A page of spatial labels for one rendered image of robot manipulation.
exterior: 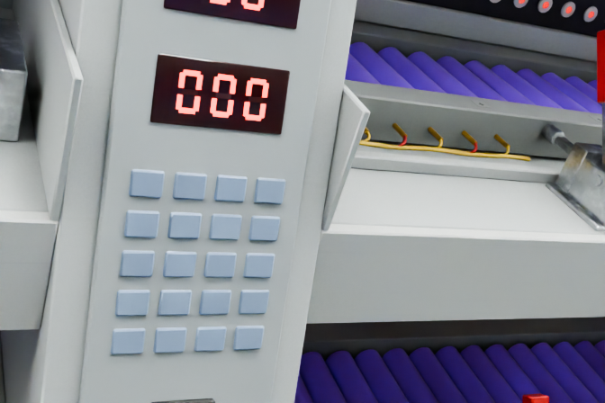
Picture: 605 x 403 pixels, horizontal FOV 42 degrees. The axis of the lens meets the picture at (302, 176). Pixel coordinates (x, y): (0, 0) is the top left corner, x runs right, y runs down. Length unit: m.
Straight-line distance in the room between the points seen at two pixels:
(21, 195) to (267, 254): 0.08
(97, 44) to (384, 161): 0.15
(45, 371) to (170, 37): 0.12
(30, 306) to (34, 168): 0.05
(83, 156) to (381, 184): 0.14
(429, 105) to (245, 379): 0.16
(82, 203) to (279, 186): 0.07
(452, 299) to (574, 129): 0.14
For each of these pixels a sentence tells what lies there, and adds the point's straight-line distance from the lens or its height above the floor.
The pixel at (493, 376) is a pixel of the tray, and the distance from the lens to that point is 0.54.
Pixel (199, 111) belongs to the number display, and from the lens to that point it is 0.26.
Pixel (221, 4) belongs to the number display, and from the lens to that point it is 0.26.
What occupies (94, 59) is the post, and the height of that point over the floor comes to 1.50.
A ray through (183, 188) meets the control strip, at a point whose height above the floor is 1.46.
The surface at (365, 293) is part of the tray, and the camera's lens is 0.32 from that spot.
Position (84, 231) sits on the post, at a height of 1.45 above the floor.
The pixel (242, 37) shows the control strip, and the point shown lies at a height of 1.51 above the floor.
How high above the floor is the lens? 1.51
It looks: 9 degrees down
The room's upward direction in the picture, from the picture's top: 9 degrees clockwise
